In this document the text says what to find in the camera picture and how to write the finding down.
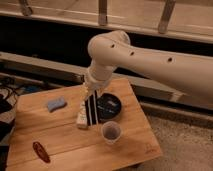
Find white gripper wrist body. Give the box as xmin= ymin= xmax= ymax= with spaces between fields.
xmin=82 ymin=68 xmax=111 ymax=96

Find wooden table board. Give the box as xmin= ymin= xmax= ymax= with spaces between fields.
xmin=6 ymin=78 xmax=162 ymax=171

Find black round dish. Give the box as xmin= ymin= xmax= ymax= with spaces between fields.
xmin=97 ymin=93 xmax=122 ymax=120

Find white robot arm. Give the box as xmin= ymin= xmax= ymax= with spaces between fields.
xmin=84 ymin=30 xmax=213 ymax=105

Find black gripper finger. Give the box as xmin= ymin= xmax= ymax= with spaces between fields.
xmin=85 ymin=96 xmax=93 ymax=126
xmin=93 ymin=91 xmax=99 ymax=125

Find white tube bottle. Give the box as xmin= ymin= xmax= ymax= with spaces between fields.
xmin=75 ymin=84 xmax=90 ymax=130

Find black cables at left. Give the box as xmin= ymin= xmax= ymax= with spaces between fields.
xmin=0 ymin=75 xmax=24 ymax=141

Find red oval object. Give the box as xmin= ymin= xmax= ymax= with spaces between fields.
xmin=33 ymin=142 xmax=51 ymax=163

